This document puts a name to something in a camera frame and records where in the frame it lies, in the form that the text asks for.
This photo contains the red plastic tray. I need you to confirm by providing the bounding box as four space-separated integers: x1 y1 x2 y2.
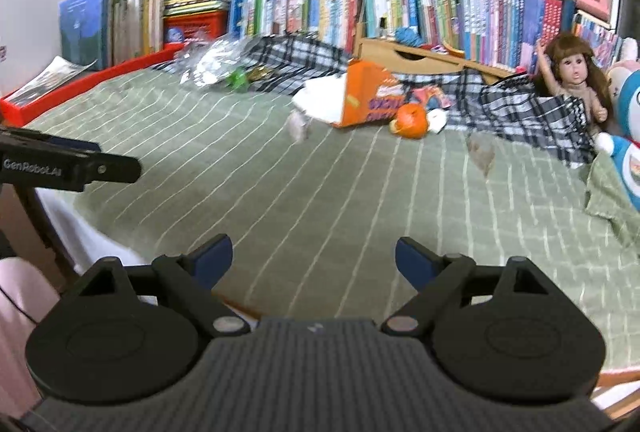
0 44 186 125

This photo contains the clear plastic bag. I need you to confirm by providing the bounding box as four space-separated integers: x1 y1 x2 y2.
175 36 261 90

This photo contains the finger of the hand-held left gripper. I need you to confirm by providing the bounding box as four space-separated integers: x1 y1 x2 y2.
84 153 142 185
0 127 98 153

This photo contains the crumpled grey tissue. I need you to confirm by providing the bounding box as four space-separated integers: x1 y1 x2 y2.
287 109 310 143

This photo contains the small colourful packet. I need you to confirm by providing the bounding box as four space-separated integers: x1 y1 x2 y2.
407 84 453 110

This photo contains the magazine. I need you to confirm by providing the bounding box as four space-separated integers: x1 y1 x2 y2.
4 56 98 109

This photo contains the orange cardboard box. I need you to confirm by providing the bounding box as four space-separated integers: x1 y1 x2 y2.
332 59 406 129

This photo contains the short row of upright books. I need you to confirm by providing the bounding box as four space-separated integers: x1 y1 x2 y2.
230 0 363 55

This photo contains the wooden desktop organizer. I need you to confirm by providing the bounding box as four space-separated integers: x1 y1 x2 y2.
357 36 516 80

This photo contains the white paper sheet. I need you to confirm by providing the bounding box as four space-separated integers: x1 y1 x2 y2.
291 76 348 123

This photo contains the red plastic crate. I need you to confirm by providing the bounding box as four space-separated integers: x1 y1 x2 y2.
162 9 230 50

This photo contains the tangerine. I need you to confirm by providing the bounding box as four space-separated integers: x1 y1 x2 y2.
390 103 430 140

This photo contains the crumpled grey brown paper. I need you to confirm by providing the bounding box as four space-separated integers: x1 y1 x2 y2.
465 132 496 177

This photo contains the green checked cloth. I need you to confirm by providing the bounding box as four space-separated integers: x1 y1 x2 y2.
585 157 640 249

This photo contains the blue cat plush toy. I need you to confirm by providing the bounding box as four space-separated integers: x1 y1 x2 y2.
595 66 640 213

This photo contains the pink white rabbit plush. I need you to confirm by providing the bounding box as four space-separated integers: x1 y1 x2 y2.
607 36 640 82

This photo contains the long row of upright books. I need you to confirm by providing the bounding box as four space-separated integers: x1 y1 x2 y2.
360 0 626 72

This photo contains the black cable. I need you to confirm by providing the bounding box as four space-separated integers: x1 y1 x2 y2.
0 284 37 325

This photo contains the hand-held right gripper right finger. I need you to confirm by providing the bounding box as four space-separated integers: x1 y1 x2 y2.
381 237 557 339

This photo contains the black white plaid blanket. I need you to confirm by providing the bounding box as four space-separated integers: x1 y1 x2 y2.
152 34 598 167

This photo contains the pink clothing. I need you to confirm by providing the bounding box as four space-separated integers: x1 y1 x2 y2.
0 257 63 418

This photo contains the brown haired doll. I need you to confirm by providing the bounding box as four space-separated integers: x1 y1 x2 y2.
532 34 613 137

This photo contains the wooden frame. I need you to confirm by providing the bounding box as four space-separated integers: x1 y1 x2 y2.
592 369 640 418

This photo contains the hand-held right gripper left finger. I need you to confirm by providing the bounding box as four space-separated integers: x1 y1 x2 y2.
62 234 252 339

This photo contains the green checked bed sheet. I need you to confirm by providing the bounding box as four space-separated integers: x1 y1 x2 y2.
22 66 640 373

